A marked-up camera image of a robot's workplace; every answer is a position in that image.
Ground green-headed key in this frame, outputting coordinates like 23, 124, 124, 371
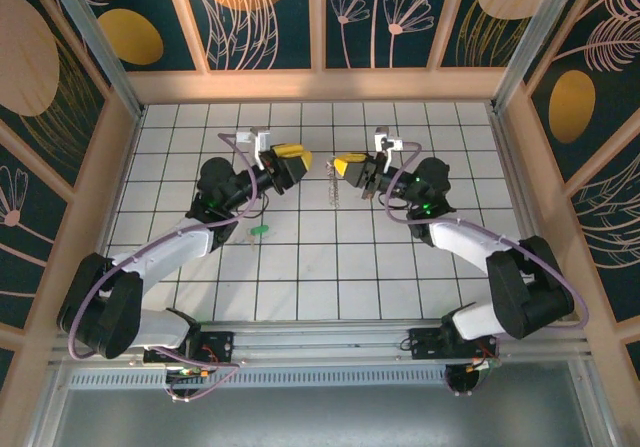
246, 223, 272, 253

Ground grey metal panel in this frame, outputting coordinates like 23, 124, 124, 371
29, 361, 616, 447

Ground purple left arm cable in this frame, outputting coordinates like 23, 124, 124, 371
68, 132, 261, 403

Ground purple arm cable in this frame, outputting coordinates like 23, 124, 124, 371
68, 132, 261, 403
384, 141, 589, 399

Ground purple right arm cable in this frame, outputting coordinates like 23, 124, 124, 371
384, 141, 589, 399

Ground aluminium side rail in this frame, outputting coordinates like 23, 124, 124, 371
487, 106, 571, 323

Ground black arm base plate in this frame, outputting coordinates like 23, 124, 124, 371
143, 330, 236, 366
407, 326, 501, 361

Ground aluminium mounting rail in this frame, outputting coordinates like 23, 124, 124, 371
49, 319, 591, 368

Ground aluminium frame post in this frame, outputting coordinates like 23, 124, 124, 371
492, 0, 587, 114
39, 0, 147, 123

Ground small circuit board with wires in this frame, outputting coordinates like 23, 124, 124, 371
464, 356, 502, 372
164, 365, 214, 383

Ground slotted metal cable duct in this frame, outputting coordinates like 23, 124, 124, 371
67, 369, 454, 391

